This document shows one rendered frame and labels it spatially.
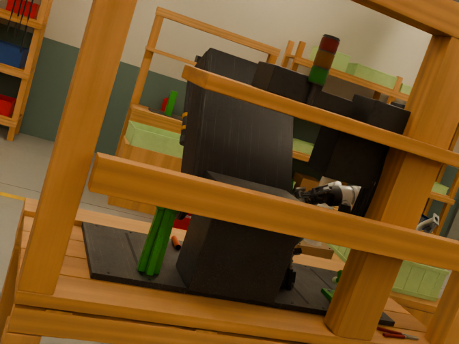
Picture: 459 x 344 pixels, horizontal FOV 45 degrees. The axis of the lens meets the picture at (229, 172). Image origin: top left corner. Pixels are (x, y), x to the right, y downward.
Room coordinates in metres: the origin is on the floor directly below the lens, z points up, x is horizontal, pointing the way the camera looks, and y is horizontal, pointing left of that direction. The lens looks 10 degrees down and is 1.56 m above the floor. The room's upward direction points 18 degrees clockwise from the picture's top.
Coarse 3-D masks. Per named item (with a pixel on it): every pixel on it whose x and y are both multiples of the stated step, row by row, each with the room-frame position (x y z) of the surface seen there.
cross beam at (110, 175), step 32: (96, 160) 1.28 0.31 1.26; (128, 160) 1.33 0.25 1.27; (96, 192) 1.28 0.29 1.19; (128, 192) 1.31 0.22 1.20; (160, 192) 1.34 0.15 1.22; (192, 192) 1.37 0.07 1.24; (224, 192) 1.40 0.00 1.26; (256, 192) 1.46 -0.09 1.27; (256, 224) 1.44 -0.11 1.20; (288, 224) 1.48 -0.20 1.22; (320, 224) 1.52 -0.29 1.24; (352, 224) 1.55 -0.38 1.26; (384, 224) 1.62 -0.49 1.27; (416, 256) 1.65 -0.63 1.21; (448, 256) 1.70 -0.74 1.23
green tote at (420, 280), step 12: (336, 252) 2.98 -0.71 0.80; (348, 252) 2.86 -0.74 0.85; (408, 264) 2.64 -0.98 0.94; (420, 264) 2.65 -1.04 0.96; (408, 276) 2.64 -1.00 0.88; (420, 276) 2.66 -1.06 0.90; (432, 276) 2.68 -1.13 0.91; (444, 276) 2.69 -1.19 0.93; (396, 288) 2.63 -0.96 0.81; (408, 288) 2.65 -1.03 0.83; (420, 288) 2.67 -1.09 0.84; (432, 288) 2.68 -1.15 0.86; (432, 300) 2.69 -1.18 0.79
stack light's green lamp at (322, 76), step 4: (312, 68) 1.55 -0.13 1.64; (316, 68) 1.54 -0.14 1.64; (320, 68) 1.54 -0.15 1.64; (312, 72) 1.54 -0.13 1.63; (316, 72) 1.54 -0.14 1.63; (320, 72) 1.53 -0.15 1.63; (324, 72) 1.54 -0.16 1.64; (328, 72) 1.55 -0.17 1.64; (312, 76) 1.54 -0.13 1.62; (316, 76) 1.54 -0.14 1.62; (320, 76) 1.54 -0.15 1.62; (324, 76) 1.54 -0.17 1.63; (308, 80) 1.55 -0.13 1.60; (312, 80) 1.54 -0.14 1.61; (316, 80) 1.54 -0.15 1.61; (320, 80) 1.54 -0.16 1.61; (324, 80) 1.54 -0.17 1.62; (316, 84) 1.54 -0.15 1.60; (320, 84) 1.54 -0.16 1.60; (324, 84) 1.55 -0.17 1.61
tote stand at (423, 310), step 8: (336, 256) 2.94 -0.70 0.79; (392, 296) 2.56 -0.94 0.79; (400, 296) 2.59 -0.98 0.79; (408, 296) 2.64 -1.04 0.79; (400, 304) 2.58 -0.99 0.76; (408, 304) 2.58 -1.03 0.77; (416, 304) 2.59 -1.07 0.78; (424, 304) 2.60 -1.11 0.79; (432, 304) 2.63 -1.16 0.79; (408, 312) 2.59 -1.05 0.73; (416, 312) 2.59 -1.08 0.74; (424, 312) 2.60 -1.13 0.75; (432, 312) 2.61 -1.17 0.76; (424, 320) 2.61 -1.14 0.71
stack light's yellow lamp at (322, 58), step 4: (320, 52) 1.54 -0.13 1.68; (324, 52) 1.54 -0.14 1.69; (316, 56) 1.55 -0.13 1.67; (320, 56) 1.54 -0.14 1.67; (324, 56) 1.54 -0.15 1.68; (328, 56) 1.54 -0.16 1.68; (332, 56) 1.54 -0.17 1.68; (316, 60) 1.54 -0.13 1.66; (320, 60) 1.54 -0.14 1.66; (324, 60) 1.53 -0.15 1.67; (328, 60) 1.54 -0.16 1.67; (332, 60) 1.55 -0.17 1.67; (316, 64) 1.54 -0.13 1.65; (320, 64) 1.54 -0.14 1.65; (324, 64) 1.54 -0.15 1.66; (328, 64) 1.54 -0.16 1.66; (324, 68) 1.54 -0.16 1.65; (328, 68) 1.55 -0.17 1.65
